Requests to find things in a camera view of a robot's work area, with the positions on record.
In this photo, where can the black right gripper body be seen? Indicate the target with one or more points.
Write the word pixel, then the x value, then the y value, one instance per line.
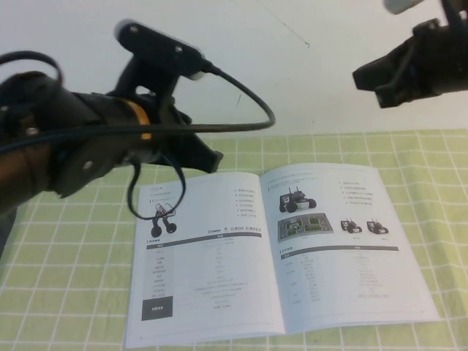
pixel 438 62

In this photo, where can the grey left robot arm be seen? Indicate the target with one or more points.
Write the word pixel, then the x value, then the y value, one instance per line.
pixel 55 146

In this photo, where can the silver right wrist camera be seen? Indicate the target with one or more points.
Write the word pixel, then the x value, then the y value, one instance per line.
pixel 400 5

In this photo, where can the white product catalogue book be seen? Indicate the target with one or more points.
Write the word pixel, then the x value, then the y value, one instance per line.
pixel 329 274

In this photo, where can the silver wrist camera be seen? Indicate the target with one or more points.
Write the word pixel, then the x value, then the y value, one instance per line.
pixel 400 5
pixel 157 47

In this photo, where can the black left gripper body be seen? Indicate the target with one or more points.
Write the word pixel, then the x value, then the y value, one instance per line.
pixel 168 139

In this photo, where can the black left camera mount bracket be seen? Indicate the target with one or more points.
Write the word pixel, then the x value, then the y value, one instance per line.
pixel 146 78

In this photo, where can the green white checkered tablecloth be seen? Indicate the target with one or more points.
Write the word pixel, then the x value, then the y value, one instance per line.
pixel 73 274

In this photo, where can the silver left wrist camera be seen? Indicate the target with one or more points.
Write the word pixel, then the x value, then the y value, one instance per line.
pixel 157 47

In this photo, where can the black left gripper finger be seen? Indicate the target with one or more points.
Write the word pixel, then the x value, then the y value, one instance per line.
pixel 208 157

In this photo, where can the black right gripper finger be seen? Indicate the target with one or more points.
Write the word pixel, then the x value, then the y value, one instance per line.
pixel 406 93
pixel 387 69

